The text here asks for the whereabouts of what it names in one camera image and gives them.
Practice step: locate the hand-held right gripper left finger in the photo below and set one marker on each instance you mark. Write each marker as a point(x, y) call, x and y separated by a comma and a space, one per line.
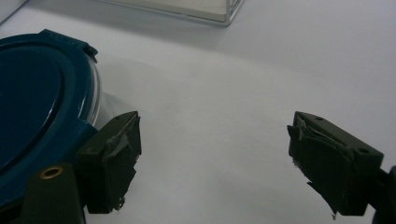
point(107, 161)

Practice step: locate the clear acrylic box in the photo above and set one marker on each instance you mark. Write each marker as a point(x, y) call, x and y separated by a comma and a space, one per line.
point(190, 9)

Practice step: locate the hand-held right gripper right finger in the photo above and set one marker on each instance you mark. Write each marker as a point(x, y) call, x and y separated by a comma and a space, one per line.
point(330, 161)

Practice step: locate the blue lidded clear container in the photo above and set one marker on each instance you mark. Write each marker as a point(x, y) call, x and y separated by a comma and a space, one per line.
point(40, 115)

